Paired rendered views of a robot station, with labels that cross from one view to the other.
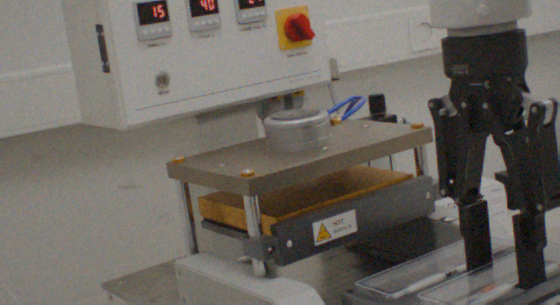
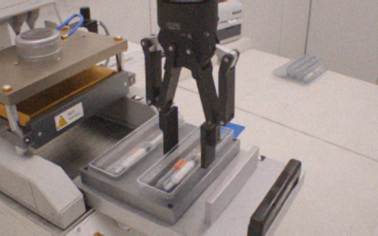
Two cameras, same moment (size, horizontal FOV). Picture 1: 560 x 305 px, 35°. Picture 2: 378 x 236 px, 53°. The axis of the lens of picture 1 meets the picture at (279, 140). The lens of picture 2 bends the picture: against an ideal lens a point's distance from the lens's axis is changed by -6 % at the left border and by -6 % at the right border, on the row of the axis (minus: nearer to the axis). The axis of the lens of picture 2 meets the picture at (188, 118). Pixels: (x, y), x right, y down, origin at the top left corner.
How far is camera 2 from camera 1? 0.35 m
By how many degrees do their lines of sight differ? 29
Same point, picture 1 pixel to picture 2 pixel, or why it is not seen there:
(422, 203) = (122, 89)
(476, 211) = (171, 115)
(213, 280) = not seen: outside the picture
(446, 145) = (152, 71)
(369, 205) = (90, 97)
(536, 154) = (224, 88)
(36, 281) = not seen: outside the picture
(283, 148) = (29, 59)
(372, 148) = (91, 58)
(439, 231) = (131, 105)
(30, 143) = not seen: outside the picture
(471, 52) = (184, 14)
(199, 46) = not seen: outside the picture
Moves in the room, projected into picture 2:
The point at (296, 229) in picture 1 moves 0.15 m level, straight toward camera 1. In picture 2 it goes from (43, 123) to (57, 180)
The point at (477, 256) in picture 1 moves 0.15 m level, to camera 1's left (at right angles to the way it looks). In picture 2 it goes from (170, 142) to (69, 166)
